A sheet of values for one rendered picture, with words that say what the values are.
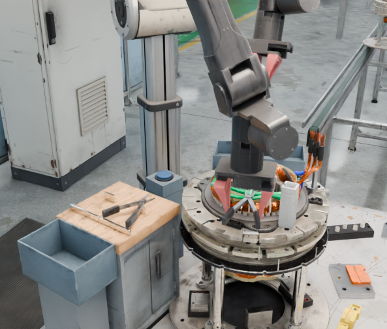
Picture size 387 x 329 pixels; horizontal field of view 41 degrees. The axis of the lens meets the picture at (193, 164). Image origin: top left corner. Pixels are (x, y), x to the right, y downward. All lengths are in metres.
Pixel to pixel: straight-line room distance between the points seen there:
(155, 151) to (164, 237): 0.40
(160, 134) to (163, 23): 0.32
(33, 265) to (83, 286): 0.13
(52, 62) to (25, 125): 0.48
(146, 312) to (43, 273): 0.28
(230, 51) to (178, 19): 0.60
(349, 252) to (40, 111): 2.26
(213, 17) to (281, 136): 0.21
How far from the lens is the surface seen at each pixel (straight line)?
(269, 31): 1.05
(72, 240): 1.15
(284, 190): 1.01
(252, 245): 1.04
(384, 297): 1.44
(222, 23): 0.81
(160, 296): 1.26
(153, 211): 1.15
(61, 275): 1.04
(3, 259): 2.93
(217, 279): 1.12
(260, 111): 0.81
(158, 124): 1.48
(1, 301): 2.66
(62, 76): 3.29
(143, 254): 1.14
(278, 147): 0.80
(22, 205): 3.42
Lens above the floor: 1.66
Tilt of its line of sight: 26 degrees down
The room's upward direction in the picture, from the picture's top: straight up
